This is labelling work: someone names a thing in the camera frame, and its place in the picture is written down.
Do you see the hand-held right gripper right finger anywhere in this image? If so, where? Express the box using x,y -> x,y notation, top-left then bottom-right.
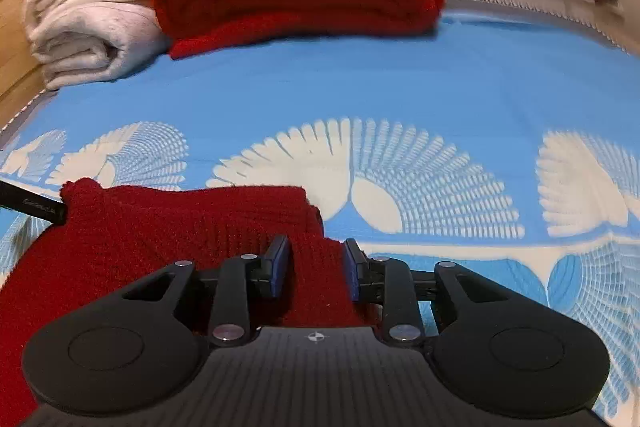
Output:
342,238 -> 538,347

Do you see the blue white patterned bedsheet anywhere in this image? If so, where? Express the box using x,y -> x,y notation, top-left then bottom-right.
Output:
0,9 -> 640,423

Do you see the dark red knit sweater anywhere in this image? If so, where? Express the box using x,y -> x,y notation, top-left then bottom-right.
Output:
0,177 -> 366,427

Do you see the wooden bed headboard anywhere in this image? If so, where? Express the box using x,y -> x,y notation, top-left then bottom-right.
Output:
0,0 -> 58,128

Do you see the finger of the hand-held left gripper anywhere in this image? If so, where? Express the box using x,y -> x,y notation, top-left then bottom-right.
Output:
0,179 -> 69,226

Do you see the white fleece folded blanket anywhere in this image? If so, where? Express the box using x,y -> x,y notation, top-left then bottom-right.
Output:
29,2 -> 174,90

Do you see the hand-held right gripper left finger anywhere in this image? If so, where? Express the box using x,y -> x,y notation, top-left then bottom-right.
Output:
117,234 -> 292,348

